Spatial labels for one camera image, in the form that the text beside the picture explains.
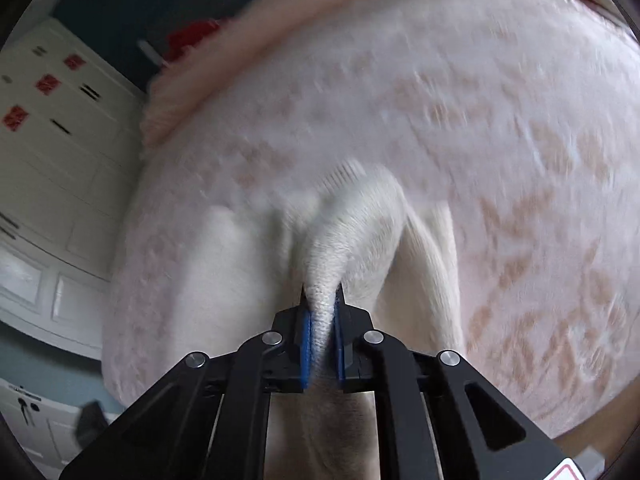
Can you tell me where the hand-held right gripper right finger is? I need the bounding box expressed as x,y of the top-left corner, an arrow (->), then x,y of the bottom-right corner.
334,282 -> 571,480

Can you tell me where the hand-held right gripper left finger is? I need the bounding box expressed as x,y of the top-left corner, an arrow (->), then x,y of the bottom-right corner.
60,285 -> 314,480

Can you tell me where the beige sweater with black hearts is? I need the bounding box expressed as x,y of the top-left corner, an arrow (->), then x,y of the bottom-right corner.
200,160 -> 468,480

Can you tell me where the pink duvet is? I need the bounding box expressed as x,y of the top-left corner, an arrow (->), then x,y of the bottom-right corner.
139,0 -> 501,150

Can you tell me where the white wardrobe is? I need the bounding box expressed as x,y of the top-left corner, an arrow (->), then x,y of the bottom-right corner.
0,16 -> 147,362

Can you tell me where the red pillow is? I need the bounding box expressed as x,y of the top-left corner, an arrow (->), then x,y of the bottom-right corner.
164,19 -> 223,62

